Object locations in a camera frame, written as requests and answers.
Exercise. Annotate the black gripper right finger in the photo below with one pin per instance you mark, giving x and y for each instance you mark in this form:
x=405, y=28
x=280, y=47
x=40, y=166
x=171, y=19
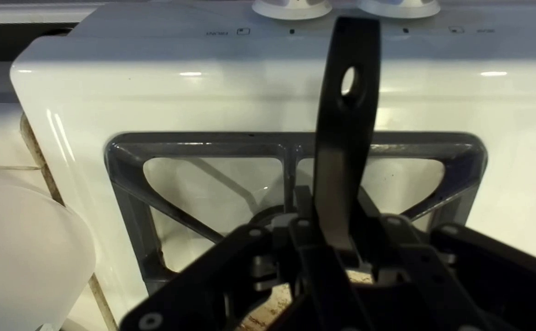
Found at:
x=449, y=278

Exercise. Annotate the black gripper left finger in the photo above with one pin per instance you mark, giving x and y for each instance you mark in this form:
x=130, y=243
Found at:
x=239, y=273

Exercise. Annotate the black stove grate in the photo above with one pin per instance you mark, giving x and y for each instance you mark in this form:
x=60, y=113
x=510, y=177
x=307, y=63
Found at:
x=178, y=194

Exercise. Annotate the white gas stove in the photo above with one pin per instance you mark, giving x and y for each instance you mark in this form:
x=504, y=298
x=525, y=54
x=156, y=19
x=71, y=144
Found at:
x=219, y=67

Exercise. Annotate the white stove knob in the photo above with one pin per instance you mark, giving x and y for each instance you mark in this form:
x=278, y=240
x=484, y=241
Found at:
x=399, y=8
x=291, y=10

